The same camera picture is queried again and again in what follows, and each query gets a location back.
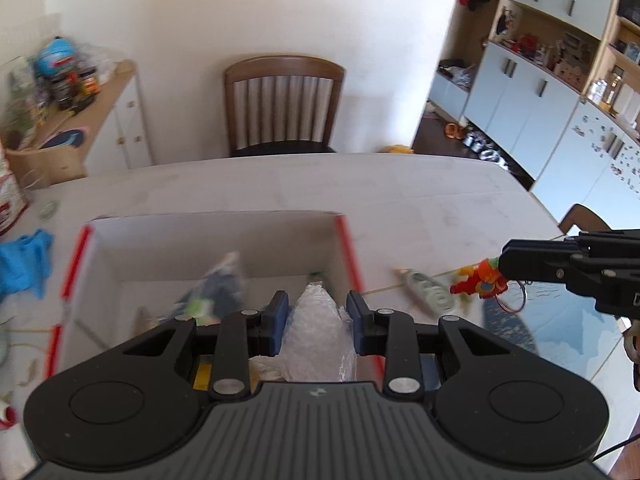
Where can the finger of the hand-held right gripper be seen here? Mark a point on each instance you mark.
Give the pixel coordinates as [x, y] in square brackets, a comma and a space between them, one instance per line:
[610, 237]
[535, 260]

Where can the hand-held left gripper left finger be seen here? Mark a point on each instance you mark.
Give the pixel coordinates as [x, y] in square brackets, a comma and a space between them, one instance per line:
[279, 322]

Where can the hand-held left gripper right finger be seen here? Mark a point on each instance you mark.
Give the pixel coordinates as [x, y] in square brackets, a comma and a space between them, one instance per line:
[356, 322]

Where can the crinkled white plastic bag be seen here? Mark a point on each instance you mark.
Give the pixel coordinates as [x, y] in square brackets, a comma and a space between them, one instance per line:
[312, 330]

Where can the dark packet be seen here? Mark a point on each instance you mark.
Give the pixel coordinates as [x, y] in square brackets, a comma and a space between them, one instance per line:
[215, 285]

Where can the white cardboard box red edges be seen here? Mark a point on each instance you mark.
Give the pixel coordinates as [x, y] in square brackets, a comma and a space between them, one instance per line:
[210, 240]

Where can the dark wooden chair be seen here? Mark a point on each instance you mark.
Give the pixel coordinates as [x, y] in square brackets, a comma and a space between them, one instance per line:
[582, 220]

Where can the blue printed table mat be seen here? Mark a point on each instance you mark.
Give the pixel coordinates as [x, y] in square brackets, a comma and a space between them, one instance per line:
[555, 330]

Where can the white fridge with magnets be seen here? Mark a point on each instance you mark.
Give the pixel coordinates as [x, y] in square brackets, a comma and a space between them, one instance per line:
[585, 170]

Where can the pile of shoes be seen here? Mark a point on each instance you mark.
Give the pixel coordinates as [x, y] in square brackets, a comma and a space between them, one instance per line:
[485, 147]

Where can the glass storage jar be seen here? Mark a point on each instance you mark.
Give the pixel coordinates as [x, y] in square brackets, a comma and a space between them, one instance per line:
[605, 87]

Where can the orange slippers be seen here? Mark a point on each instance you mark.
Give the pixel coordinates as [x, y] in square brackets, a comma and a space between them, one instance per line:
[453, 131]

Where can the tall light blue cabinet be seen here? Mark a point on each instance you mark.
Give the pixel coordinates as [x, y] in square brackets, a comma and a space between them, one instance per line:
[520, 100]

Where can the yellow item on floor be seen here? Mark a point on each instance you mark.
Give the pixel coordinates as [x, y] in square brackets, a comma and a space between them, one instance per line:
[397, 149]

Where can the low light blue cabinet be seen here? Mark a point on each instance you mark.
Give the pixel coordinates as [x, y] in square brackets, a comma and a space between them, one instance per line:
[450, 95]

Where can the wooden slatted chair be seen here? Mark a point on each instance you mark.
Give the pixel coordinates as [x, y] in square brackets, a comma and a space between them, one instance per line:
[285, 105]

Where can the white sideboard cabinet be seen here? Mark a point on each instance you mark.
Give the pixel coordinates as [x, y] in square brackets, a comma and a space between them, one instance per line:
[131, 130]

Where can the blue cloth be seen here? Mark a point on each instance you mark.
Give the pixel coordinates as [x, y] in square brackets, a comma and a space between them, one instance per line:
[25, 262]

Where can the blue oval pad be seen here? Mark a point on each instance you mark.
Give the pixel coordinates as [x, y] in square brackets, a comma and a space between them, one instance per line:
[61, 139]

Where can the small red white item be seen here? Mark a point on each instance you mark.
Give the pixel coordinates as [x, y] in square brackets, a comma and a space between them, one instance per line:
[7, 415]

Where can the red white snack box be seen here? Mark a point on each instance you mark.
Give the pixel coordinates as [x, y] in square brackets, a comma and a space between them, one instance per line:
[9, 190]

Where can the orange toy car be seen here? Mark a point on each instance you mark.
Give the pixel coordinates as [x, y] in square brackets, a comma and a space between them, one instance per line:
[89, 86]

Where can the black toy truck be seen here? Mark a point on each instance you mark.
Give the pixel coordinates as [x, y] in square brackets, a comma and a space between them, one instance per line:
[67, 97]

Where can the clear plastic bag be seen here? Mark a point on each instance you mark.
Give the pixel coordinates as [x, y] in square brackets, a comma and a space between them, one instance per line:
[97, 62]

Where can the blue globe toy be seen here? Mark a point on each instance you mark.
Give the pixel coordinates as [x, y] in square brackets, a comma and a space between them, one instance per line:
[55, 57]

